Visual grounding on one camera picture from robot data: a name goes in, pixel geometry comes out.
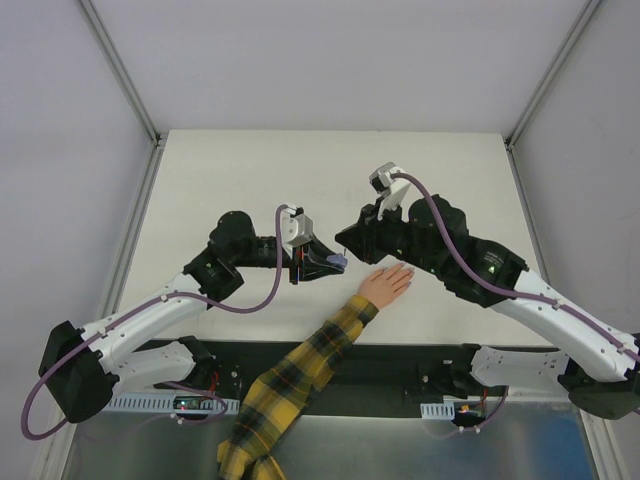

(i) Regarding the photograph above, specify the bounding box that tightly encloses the purple nail polish bottle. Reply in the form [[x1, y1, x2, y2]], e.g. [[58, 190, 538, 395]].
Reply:
[[326, 254, 348, 270]]

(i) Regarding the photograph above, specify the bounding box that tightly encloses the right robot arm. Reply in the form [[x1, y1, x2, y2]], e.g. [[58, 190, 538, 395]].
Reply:
[[335, 195, 639, 420]]

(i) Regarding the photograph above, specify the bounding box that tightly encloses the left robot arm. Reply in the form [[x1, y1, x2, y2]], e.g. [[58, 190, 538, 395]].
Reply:
[[38, 205, 348, 424]]

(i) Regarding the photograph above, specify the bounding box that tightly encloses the yellow plaid sleeve forearm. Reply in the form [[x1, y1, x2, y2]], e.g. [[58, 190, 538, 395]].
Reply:
[[217, 295, 378, 479]]

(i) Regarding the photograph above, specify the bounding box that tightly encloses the mannequin hand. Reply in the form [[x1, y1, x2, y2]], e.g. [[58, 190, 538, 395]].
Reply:
[[357, 263, 415, 309]]

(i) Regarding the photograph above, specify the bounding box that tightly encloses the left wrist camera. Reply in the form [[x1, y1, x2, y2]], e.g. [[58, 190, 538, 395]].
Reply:
[[279, 204, 313, 249]]

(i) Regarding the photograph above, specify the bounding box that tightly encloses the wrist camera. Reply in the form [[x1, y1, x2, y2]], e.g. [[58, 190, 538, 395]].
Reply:
[[369, 162, 411, 221], [279, 204, 313, 249]]

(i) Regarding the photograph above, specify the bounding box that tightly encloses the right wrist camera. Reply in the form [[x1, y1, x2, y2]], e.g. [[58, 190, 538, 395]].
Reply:
[[369, 162, 411, 221]]

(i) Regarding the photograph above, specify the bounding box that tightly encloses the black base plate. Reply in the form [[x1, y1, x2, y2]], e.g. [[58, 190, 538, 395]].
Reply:
[[152, 339, 506, 419]]

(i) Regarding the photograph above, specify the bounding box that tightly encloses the right aluminium frame post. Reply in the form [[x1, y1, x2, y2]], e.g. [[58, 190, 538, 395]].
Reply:
[[504, 0, 606, 152]]

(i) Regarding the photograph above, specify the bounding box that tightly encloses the aluminium frame post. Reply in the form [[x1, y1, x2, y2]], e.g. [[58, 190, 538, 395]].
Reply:
[[504, 0, 606, 152], [75, 0, 163, 147]]

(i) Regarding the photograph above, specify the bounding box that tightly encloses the right white cable duct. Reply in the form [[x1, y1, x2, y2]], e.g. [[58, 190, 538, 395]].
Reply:
[[420, 401, 456, 421]]

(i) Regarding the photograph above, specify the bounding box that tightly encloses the white cable duct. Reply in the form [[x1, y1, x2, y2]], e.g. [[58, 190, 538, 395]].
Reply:
[[420, 401, 456, 421], [103, 393, 240, 415]]

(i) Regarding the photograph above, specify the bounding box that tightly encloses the left aluminium frame post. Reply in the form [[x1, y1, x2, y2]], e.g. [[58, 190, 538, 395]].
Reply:
[[75, 0, 163, 147]]

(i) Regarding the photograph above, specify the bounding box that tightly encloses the left white cable duct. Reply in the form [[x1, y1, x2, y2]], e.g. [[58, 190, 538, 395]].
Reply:
[[103, 393, 240, 415]]

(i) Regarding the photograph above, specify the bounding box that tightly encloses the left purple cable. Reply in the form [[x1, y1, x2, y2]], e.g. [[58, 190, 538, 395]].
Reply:
[[22, 205, 296, 441]]

